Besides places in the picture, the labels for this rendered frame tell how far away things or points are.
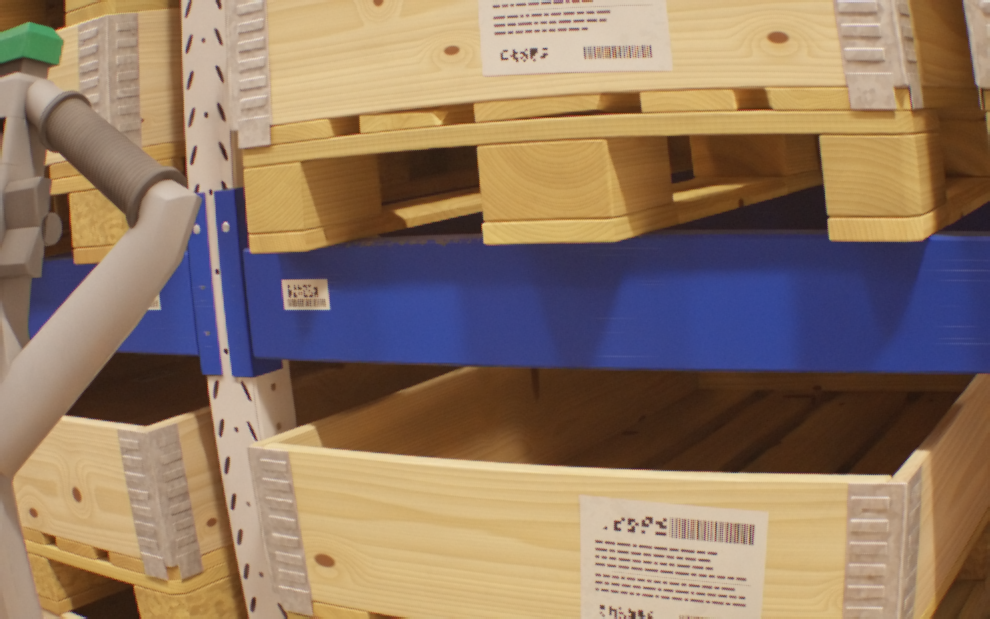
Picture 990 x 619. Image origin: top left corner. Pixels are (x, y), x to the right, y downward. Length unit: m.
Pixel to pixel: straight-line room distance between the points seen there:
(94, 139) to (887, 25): 0.74
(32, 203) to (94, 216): 1.00
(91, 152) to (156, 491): 1.09
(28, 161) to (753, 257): 0.76
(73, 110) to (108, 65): 0.97
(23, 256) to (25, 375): 0.07
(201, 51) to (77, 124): 0.96
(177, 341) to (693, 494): 0.76
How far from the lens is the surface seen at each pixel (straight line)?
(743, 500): 1.34
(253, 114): 1.60
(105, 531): 1.96
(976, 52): 1.22
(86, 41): 1.82
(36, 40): 0.88
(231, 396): 1.78
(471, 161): 3.03
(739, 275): 1.37
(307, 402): 2.06
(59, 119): 0.82
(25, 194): 0.82
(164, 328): 1.84
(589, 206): 1.37
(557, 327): 1.47
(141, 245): 0.73
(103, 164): 0.77
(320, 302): 1.64
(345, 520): 1.60
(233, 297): 1.73
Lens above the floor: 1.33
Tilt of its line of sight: 9 degrees down
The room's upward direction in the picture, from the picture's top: 5 degrees counter-clockwise
